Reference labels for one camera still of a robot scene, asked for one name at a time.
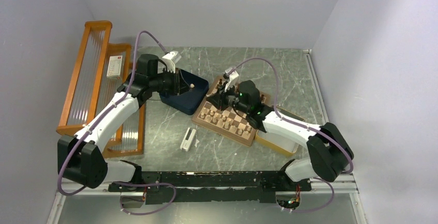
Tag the orange wooden rack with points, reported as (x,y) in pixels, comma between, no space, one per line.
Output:
(90,91)

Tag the yellow tray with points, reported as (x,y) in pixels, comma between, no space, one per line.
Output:
(277,143)

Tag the wooden chessboard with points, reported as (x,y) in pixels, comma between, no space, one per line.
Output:
(230,123)

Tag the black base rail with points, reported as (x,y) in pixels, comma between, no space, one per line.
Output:
(184,186)

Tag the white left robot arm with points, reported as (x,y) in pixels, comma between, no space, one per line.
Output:
(80,156)

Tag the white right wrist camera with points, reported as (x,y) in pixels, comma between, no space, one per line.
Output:
(231,75)

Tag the white stapler-like device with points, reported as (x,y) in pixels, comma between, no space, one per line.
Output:
(188,139)

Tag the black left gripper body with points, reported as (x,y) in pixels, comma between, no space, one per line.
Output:
(172,82)

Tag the dark blue tray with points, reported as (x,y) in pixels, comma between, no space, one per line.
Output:
(188,102)

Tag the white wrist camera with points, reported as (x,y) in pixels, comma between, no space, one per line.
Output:
(170,59)
(231,75)

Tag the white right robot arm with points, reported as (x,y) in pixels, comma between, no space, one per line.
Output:
(328,152)

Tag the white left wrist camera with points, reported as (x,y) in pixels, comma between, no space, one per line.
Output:
(170,59)

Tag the white card box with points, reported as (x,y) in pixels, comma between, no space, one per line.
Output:
(114,66)

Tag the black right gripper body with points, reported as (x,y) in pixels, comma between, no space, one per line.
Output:
(225,99)

